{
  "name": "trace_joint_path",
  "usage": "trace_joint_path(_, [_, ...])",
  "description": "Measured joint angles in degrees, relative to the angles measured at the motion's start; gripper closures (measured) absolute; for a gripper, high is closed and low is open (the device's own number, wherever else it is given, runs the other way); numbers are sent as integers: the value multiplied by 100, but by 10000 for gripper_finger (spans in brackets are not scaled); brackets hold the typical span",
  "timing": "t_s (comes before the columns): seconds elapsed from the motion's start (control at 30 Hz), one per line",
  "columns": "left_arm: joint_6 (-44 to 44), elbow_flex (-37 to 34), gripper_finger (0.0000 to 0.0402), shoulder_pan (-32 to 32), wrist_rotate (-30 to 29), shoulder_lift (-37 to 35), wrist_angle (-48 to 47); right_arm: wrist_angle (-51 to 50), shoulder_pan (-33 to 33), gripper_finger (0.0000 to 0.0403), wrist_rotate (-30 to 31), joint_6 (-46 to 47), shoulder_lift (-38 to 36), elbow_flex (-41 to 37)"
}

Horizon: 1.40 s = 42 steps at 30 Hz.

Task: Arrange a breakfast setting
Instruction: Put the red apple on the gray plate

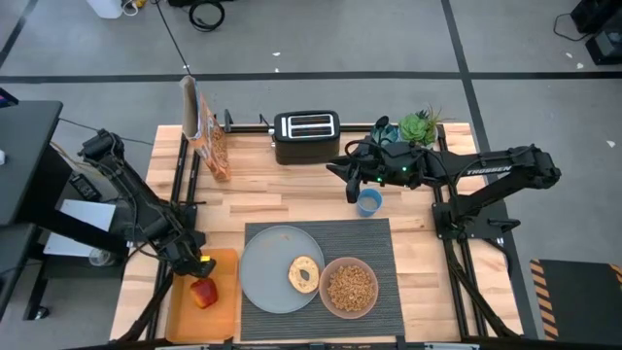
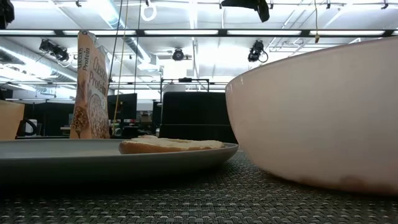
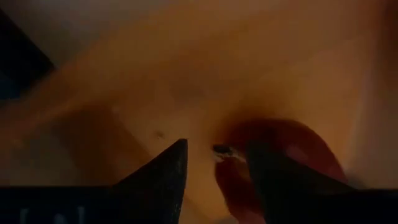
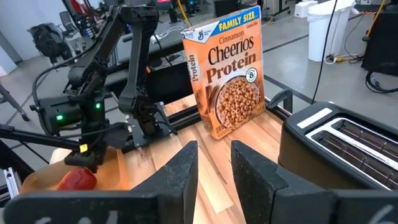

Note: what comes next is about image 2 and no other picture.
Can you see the Cheerios Protein cereal box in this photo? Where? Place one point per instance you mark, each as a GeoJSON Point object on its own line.
{"type": "Point", "coordinates": [93, 102]}

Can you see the black overhead camera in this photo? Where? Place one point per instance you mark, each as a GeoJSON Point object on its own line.
{"type": "Point", "coordinates": [258, 9]}

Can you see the grey round plate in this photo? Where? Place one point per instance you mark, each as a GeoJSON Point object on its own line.
{"type": "Point", "coordinates": [62, 152]}

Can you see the black ceiling track light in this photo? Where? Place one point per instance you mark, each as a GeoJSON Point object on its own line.
{"type": "Point", "coordinates": [178, 54]}
{"type": "Point", "coordinates": [255, 51]}
{"type": "Point", "coordinates": [54, 49]}

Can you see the bread slice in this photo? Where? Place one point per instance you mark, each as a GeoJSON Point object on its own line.
{"type": "Point", "coordinates": [168, 144]}

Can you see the black overhead frame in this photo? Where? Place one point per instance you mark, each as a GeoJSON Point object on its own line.
{"type": "Point", "coordinates": [224, 32]}

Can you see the black monitor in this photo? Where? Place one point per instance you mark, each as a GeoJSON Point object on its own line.
{"type": "Point", "coordinates": [124, 105]}

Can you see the grey woven placemat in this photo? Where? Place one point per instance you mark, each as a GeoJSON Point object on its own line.
{"type": "Point", "coordinates": [186, 205]}

